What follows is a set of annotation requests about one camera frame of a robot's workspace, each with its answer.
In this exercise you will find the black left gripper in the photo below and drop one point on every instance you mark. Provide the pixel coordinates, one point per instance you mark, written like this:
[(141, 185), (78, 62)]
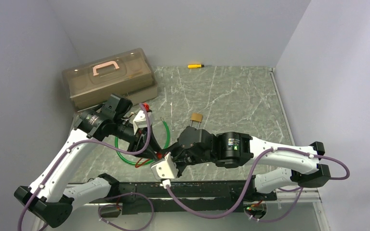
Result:
[(138, 141)]

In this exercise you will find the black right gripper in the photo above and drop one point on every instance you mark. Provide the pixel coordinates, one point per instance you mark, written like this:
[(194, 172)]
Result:
[(180, 167)]

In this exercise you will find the red cable padlock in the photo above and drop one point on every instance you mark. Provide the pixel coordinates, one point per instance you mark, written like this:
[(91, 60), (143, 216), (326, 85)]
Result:
[(159, 155)]

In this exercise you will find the brass padlock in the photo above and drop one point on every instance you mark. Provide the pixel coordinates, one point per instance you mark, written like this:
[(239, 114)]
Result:
[(196, 120)]

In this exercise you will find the green cable lock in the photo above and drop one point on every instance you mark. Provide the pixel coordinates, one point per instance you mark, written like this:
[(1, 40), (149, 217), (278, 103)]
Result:
[(167, 143)]

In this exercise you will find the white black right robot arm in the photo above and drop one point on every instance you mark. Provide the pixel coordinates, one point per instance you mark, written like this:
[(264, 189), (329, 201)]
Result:
[(295, 165)]

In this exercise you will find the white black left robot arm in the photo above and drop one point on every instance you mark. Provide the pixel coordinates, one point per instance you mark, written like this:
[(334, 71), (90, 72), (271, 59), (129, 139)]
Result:
[(50, 198)]

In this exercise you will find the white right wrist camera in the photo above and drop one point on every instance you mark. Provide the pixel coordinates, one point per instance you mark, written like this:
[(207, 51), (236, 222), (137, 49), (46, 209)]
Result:
[(165, 169)]

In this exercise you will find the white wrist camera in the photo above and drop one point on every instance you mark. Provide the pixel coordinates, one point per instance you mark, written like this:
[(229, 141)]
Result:
[(165, 169), (140, 120)]

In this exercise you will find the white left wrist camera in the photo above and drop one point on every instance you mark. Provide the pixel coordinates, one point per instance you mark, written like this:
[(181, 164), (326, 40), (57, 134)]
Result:
[(140, 120)]

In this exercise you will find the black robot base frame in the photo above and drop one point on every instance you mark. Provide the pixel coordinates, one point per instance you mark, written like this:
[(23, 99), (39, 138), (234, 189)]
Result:
[(197, 195)]

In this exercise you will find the brown translucent toolbox pink handle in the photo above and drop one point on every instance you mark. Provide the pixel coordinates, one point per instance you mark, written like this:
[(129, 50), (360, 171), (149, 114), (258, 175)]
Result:
[(128, 74)]

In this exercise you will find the yellow handled screwdriver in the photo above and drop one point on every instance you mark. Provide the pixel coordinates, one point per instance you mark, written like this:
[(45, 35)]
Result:
[(195, 66)]

